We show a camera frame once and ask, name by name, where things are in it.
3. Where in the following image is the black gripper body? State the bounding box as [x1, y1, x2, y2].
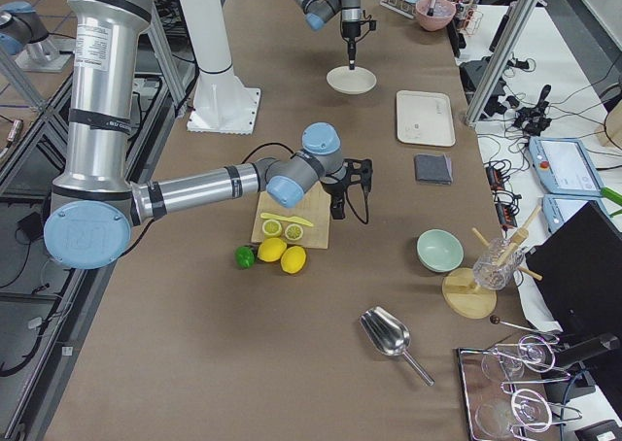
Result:
[340, 19, 376, 51]
[321, 158, 373, 207]

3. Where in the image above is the beige round plate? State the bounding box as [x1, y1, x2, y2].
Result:
[327, 66, 377, 95]

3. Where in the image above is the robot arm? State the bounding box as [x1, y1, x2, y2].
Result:
[44, 0, 375, 270]
[294, 0, 376, 70]

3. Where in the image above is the cream rabbit tray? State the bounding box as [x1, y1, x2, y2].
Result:
[396, 90, 456, 148]

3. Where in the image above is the black metal tray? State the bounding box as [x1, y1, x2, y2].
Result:
[456, 348, 583, 440]

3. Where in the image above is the bamboo cutting board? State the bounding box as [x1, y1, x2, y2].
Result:
[251, 183, 330, 250]

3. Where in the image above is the yellow plastic knife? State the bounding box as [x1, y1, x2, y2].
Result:
[259, 212, 315, 227]

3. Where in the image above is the upper lemon half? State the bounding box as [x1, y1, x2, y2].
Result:
[283, 223, 304, 242]

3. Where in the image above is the lemon half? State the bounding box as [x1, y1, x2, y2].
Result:
[283, 223, 304, 242]
[261, 219, 283, 238]

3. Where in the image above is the whole lemon outer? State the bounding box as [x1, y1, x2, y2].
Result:
[280, 246, 307, 274]

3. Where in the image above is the lower lemon half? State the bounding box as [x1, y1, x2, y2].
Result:
[261, 219, 283, 238]

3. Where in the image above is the grey folded cloth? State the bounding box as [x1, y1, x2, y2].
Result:
[414, 153, 453, 185]

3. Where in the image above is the whole lemon near lime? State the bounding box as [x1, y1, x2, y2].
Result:
[258, 237, 288, 262]

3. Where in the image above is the pink bowl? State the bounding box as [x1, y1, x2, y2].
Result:
[415, 0, 456, 32]

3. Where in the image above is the green lime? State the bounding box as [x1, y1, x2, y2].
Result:
[234, 245, 257, 269]

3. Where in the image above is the mint green bowl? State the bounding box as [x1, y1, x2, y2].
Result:
[416, 229, 464, 273]

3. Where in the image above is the bottle rack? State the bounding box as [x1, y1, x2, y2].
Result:
[448, 0, 483, 36]

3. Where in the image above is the metal scoop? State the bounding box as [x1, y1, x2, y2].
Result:
[360, 306, 434, 387]

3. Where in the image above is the wooden cup rack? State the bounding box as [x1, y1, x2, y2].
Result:
[442, 205, 542, 319]

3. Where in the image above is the clear glass cup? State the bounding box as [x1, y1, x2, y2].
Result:
[472, 238, 524, 290]

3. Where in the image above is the lower teach pendant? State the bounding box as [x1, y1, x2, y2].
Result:
[541, 194, 621, 234]

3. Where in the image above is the teach pendant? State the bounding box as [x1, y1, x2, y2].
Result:
[541, 194, 621, 234]
[528, 137, 604, 197]

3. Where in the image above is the upper teach pendant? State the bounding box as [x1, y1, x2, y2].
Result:
[528, 137, 604, 197]

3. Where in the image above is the black monitor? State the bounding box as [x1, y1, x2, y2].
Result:
[527, 201, 621, 337]

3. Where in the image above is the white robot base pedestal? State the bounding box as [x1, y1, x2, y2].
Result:
[180, 0, 260, 135]

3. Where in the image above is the aluminium frame post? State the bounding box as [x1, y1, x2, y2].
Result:
[465, 0, 538, 128]

